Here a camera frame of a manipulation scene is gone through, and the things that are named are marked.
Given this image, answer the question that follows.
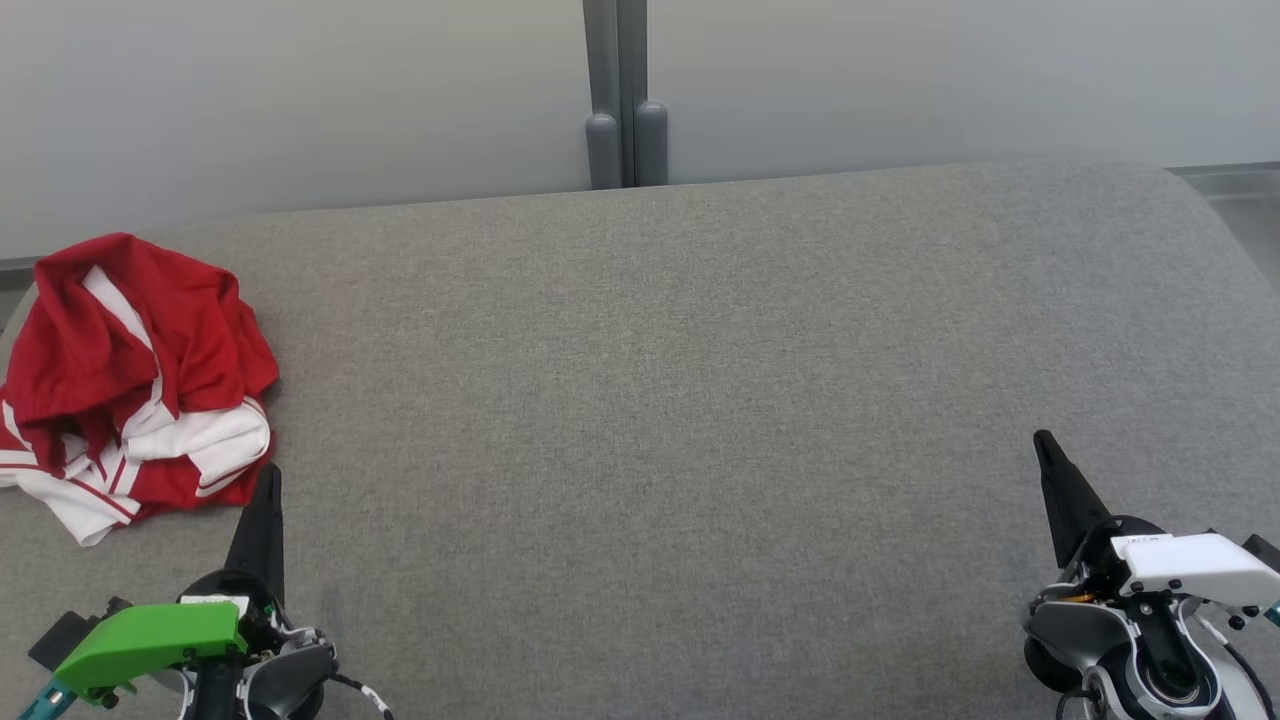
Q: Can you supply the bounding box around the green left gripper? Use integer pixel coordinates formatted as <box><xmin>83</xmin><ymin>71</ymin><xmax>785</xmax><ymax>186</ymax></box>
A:
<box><xmin>52</xmin><ymin>465</ymin><xmax>301</xmax><ymax>698</ymax></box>

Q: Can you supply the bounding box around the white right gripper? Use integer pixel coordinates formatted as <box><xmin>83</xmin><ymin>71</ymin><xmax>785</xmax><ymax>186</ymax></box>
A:
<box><xmin>1033</xmin><ymin>430</ymin><xmax>1280</xmax><ymax>607</ymax></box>

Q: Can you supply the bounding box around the red shorts white trim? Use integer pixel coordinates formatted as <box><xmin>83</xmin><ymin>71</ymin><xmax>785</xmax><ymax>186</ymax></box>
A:
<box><xmin>5</xmin><ymin>233</ymin><xmax>280</xmax><ymax>446</ymax></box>

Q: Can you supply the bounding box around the grey fabric sofa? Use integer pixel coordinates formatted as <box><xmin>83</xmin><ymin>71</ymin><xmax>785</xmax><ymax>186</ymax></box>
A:
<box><xmin>0</xmin><ymin>160</ymin><xmax>1280</xmax><ymax>720</ymax></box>

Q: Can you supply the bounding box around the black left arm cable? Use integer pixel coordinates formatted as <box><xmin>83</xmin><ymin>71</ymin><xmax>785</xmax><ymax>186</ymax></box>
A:
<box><xmin>325</xmin><ymin>672</ymin><xmax>396</xmax><ymax>720</ymax></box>

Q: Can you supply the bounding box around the teal left camera connector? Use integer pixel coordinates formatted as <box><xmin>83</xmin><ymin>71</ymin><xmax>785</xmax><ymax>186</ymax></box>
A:
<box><xmin>18</xmin><ymin>680</ymin><xmax>73</xmax><ymax>720</ymax></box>

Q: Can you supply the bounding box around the grey partition frame post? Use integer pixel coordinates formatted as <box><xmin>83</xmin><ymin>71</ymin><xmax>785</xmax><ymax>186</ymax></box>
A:
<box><xmin>618</xmin><ymin>0</ymin><xmax>669</xmax><ymax>188</ymax></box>
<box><xmin>583</xmin><ymin>0</ymin><xmax>623</xmax><ymax>191</ymax></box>

